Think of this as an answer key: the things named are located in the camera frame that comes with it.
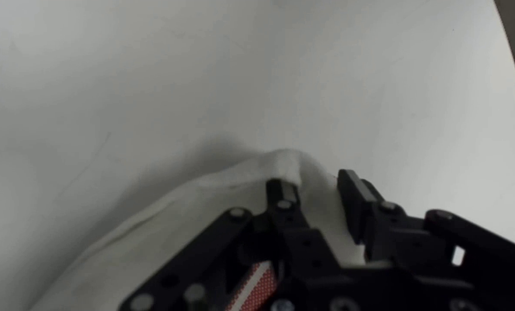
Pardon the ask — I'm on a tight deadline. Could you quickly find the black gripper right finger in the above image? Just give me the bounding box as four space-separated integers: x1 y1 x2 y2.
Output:
336 170 442 269

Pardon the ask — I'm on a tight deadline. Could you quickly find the white towel with red stripes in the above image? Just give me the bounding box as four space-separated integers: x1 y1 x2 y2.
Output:
27 149 364 311

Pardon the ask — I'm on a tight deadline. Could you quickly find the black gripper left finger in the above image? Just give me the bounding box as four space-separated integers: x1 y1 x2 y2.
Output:
265 179 340 289

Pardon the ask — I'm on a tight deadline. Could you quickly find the round white table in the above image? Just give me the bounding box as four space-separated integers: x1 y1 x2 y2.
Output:
0 0 515 311

